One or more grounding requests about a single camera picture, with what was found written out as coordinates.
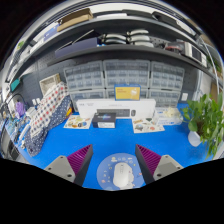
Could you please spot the dark wall shelf unit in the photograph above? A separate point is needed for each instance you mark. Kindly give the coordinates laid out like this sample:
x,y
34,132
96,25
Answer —
x,y
133,50

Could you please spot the navy dotted fabric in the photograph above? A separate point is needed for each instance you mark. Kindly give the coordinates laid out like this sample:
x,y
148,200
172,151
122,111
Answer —
x,y
38,141

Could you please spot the round blue bunny mouse pad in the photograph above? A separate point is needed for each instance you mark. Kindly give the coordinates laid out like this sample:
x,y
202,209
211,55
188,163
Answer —
x,y
105,173

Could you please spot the green plant in white pot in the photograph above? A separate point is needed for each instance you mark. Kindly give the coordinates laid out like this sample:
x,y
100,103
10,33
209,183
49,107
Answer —
x,y
203,116

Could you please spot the red white checked fabric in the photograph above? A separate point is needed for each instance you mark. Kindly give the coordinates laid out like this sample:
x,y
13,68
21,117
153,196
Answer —
x,y
50,106

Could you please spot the white computer mouse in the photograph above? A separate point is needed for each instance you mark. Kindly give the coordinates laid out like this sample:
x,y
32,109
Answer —
x,y
122,175

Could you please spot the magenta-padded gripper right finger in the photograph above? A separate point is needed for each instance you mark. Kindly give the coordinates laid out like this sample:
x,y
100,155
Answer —
x,y
166,165

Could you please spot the yellow and blue box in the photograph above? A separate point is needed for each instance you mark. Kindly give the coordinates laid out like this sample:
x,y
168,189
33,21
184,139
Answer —
x,y
127,92

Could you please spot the white wall socket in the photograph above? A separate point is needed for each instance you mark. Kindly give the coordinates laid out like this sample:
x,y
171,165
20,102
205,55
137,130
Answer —
x,y
185,97

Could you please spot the light wooden frame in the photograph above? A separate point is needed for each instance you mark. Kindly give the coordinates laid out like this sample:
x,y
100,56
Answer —
x,y
50,83

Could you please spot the printed sticker sheet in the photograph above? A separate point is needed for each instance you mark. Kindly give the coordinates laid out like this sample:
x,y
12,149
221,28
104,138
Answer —
x,y
148,126
78,122

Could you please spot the white and blue glove box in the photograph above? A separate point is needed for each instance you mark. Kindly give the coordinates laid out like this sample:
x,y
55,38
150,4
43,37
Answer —
x,y
166,120

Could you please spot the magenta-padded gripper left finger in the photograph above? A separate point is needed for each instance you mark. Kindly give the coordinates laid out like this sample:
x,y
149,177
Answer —
x,y
61,166

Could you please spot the white keyboard packaging box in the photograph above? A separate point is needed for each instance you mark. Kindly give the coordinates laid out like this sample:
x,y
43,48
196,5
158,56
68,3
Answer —
x,y
86,106

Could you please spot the small black box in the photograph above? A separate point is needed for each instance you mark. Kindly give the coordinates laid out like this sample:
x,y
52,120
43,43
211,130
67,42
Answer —
x,y
104,120

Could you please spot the cream crumpled glove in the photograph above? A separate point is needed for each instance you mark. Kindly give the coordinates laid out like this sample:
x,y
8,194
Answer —
x,y
171,112

